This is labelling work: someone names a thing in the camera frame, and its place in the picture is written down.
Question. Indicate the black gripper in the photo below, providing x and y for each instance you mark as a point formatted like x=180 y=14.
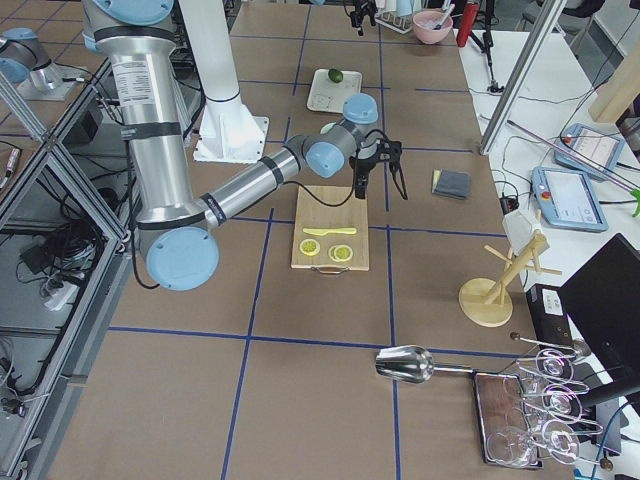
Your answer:
x=358 y=16
x=361 y=168

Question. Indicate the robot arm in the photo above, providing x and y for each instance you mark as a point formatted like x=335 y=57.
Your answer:
x=186 y=194

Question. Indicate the pink bowl with ice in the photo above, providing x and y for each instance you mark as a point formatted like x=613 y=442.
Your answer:
x=431 y=26

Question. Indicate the green ceramic bowl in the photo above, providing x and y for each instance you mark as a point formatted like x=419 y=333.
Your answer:
x=326 y=128

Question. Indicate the wooden cutting board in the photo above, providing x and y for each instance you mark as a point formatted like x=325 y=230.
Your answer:
x=331 y=207

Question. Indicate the green avocado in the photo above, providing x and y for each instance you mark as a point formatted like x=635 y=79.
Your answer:
x=335 y=75

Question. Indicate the yellow plastic knife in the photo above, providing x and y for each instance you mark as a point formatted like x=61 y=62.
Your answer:
x=321 y=232

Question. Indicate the lemon slice stacked top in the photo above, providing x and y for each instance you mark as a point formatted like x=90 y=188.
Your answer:
x=344 y=253

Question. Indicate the lemon slice near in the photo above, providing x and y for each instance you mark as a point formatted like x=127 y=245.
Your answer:
x=309 y=247

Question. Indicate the white bear tray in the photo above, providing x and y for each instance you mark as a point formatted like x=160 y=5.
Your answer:
x=329 y=97

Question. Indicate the grey folded cloth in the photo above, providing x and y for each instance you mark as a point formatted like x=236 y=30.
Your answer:
x=450 y=183

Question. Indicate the red cylinder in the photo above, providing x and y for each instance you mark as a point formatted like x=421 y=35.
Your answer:
x=466 y=23

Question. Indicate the wooden mug tree stand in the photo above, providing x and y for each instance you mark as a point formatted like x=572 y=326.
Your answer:
x=486 y=302

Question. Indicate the metal scoop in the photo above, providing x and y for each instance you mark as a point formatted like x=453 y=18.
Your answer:
x=413 y=364

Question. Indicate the near blue teach pendant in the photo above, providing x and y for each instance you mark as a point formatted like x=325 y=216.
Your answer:
x=567 y=199

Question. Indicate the black monitor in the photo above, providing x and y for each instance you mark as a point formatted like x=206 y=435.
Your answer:
x=602 y=300

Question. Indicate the reacher grabber tool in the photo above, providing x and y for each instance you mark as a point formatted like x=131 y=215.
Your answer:
x=578 y=158

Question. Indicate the black glass rack tray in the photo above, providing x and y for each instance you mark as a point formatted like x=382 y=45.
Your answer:
x=499 y=405

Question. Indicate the wine glass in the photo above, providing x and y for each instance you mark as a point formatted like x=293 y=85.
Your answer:
x=510 y=447

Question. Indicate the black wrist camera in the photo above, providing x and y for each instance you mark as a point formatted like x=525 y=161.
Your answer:
x=390 y=151

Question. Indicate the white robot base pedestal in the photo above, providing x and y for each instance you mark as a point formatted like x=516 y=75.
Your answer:
x=228 y=131

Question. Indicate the aluminium frame post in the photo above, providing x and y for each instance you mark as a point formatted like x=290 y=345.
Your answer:
x=542 y=28

